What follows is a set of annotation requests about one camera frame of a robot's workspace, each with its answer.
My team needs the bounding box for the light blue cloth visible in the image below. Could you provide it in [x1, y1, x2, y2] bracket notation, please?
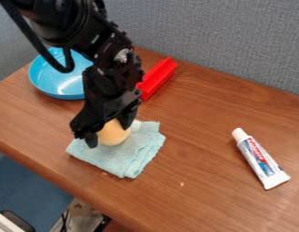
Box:
[66, 121, 165, 179]

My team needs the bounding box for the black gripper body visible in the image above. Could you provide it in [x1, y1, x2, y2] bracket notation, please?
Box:
[70, 67, 143, 139]

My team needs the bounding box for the blue plate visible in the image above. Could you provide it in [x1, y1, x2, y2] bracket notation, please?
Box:
[27, 51, 93, 100]

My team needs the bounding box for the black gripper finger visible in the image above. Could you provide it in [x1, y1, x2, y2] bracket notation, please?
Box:
[117, 105, 137, 130]
[83, 132, 97, 149]

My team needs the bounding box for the red plastic block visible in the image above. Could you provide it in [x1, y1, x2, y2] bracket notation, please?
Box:
[135, 57, 177, 101]

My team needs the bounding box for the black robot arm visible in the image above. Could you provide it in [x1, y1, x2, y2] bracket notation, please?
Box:
[0, 0, 143, 148]

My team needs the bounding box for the white toothpaste tube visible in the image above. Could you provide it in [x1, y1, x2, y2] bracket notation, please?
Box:
[231, 128, 290, 190]

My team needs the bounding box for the white black object corner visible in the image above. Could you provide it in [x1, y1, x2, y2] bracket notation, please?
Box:
[0, 210, 35, 232]

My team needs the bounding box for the black cable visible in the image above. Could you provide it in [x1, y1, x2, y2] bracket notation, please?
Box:
[0, 0, 75, 74]

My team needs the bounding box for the grey table leg base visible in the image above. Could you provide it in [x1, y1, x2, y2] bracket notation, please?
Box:
[48, 198, 110, 232]

